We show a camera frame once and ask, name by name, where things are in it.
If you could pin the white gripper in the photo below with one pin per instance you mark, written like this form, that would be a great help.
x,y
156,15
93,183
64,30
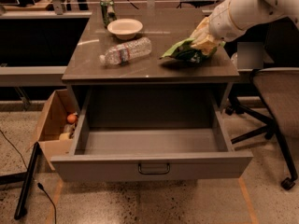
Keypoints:
x,y
223,21

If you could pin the green rice chip bag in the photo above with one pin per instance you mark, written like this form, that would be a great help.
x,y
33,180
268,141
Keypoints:
x,y
183,51

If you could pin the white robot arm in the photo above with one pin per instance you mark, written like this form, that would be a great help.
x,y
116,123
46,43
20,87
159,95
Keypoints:
x,y
232,18

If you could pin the grey cabinet with top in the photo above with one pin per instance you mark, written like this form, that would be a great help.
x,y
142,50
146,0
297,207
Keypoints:
x,y
164,27

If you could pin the open grey top drawer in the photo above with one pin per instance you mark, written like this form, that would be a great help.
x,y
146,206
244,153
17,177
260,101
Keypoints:
x,y
118,129

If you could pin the white paper bowl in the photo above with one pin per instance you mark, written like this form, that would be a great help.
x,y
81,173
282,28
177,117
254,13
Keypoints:
x,y
125,29

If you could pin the clear plastic water bottle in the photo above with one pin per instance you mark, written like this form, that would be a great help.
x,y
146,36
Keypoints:
x,y
127,51

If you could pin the black office chair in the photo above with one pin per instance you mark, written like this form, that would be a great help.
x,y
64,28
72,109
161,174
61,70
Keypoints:
x,y
278,89

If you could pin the green soda can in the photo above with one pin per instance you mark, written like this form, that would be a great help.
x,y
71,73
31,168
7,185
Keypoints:
x,y
108,11

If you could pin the orange fruit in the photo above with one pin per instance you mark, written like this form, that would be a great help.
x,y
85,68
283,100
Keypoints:
x,y
72,118

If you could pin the yellow item in box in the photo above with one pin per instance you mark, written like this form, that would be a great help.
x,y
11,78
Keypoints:
x,y
65,136

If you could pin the brown cardboard box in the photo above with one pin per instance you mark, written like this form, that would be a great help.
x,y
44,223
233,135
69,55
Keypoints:
x,y
51,124

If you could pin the black floor stand leg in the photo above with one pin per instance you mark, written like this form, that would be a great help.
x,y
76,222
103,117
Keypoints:
x,y
26,183

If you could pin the black drawer handle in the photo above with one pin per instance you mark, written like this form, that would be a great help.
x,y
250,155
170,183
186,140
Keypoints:
x,y
153,169

